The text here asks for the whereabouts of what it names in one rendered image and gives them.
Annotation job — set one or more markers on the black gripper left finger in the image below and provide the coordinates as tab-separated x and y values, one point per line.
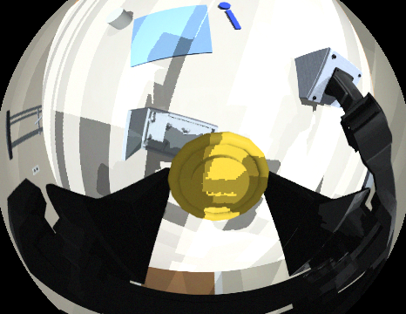
126	222

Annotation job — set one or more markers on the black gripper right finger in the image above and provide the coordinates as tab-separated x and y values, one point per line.
306	220

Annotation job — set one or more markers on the yellow plate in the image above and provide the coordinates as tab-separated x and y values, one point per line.
218	176

